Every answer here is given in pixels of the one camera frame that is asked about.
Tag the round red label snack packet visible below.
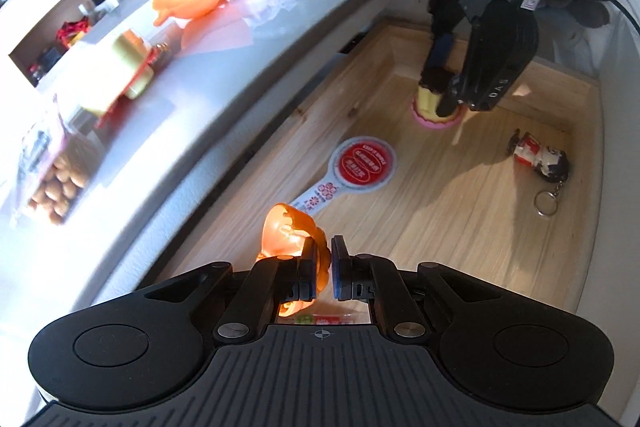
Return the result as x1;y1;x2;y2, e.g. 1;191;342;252
289;135;399;214

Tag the white wooden drawer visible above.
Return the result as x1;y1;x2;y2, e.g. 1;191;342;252
140;17;606;328

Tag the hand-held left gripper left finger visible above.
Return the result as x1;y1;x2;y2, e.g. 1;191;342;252
132;237;321;345

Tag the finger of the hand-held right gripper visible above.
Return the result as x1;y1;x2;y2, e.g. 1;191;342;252
425;0;466;72
437;0;538;118

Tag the small printed candy packet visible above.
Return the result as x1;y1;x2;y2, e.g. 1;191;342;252
292;313;368;326

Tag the orange plastic toy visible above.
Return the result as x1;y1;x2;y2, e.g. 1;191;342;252
255;203;331;318

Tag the figurine keychain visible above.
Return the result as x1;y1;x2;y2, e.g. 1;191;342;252
507;129;571;218

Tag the cupcake toy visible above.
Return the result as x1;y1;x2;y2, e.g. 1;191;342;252
410;67;463;130

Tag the glass jar of peanuts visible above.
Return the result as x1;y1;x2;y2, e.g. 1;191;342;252
15;107;101;225

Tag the red yellow snack packet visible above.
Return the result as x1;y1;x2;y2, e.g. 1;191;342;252
56;21;93;46

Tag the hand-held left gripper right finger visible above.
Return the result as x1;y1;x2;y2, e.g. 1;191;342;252
331;235;506;344

